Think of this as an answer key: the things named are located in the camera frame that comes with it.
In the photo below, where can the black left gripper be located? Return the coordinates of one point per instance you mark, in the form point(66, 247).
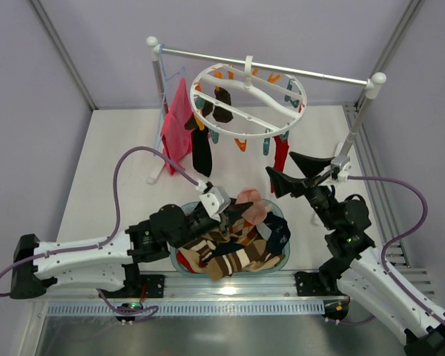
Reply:
point(222, 219)

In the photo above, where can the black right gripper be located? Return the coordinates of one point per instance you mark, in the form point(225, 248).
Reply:
point(311, 184)

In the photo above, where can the pink sock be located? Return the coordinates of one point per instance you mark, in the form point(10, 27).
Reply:
point(257, 213)

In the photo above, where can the tan argyle sock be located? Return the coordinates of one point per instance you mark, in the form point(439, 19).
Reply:
point(242, 233)

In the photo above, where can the red sock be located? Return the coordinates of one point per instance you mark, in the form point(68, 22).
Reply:
point(281, 152)

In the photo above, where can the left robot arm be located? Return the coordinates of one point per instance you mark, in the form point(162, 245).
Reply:
point(40, 267)

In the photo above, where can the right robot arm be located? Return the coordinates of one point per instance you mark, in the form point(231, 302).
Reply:
point(357, 267)

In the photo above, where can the white round sock hanger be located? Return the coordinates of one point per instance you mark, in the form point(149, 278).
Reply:
point(249, 104)

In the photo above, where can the teal laundry basket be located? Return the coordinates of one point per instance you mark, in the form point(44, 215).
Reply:
point(192, 258)

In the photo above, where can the brown striped sock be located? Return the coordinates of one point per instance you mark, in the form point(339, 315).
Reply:
point(248, 259)

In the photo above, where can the navy sock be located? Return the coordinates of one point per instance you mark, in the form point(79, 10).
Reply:
point(279, 233)

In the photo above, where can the pink cloth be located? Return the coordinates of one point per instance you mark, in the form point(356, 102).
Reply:
point(176, 139)

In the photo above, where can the white clothes rack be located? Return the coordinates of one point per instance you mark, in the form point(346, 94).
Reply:
point(237, 74)

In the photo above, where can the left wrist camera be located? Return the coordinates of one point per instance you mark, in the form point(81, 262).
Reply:
point(215, 201)

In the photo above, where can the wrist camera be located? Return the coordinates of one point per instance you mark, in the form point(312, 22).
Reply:
point(215, 201)
point(340, 167)

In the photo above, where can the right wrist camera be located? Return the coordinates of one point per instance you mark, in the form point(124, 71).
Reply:
point(340, 167)

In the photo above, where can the aluminium rail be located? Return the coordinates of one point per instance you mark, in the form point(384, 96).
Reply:
point(275, 285)

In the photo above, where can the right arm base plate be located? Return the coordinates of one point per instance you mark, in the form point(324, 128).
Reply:
point(316, 284)

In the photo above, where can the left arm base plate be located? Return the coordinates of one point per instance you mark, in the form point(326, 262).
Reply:
point(150, 286)

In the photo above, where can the blue wire hanger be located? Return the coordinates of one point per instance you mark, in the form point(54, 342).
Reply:
point(162, 81)

